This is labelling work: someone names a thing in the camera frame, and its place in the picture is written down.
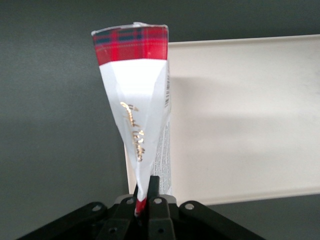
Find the red tartan cookie box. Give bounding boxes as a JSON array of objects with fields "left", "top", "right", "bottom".
[{"left": 90, "top": 21, "right": 174, "bottom": 227}]

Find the beige rectangular tray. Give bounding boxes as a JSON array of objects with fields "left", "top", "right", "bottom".
[{"left": 125, "top": 34, "right": 320, "bottom": 207}]

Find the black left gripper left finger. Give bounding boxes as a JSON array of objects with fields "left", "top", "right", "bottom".
[{"left": 96, "top": 184, "right": 140, "bottom": 240}]

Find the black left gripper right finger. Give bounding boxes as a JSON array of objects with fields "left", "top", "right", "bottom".
[{"left": 145, "top": 175, "right": 174, "bottom": 240}]

